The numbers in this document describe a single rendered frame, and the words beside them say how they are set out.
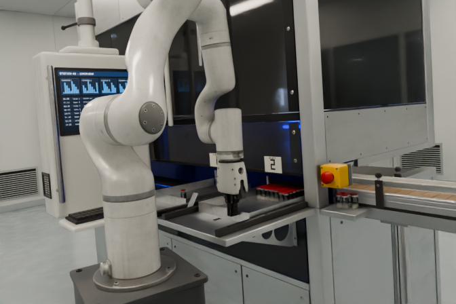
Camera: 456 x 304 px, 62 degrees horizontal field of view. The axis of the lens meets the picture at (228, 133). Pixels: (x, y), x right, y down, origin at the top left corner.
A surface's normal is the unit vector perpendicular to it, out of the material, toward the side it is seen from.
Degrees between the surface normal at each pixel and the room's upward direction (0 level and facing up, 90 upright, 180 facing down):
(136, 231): 90
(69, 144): 90
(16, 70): 90
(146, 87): 57
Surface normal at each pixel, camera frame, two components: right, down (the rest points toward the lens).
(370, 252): 0.65, 0.00
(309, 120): -0.75, 0.08
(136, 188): 0.45, 0.00
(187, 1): 0.46, 0.58
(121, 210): -0.04, 0.06
